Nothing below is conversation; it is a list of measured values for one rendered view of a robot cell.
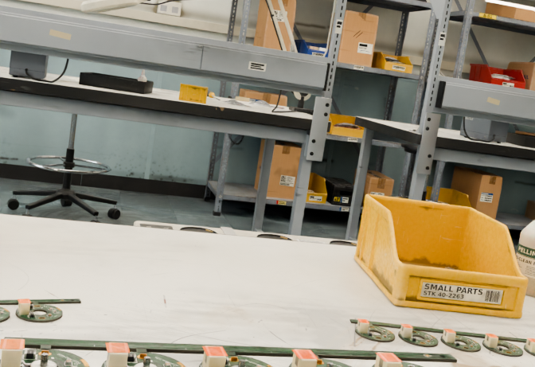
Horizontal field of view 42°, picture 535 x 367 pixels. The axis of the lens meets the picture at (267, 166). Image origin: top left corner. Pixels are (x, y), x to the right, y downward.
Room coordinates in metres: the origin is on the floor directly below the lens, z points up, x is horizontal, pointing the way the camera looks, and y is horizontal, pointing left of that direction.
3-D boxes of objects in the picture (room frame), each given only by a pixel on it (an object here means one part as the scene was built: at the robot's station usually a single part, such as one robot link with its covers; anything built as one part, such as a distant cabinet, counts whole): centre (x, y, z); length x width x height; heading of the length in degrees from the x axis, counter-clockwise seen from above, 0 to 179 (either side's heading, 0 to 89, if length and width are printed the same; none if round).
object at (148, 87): (2.62, 0.60, 0.77); 0.24 x 0.16 x 0.04; 90
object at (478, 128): (2.90, -0.86, 0.80); 0.15 x 0.12 x 0.10; 33
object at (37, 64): (2.47, 0.88, 0.80); 0.15 x 0.12 x 0.10; 15
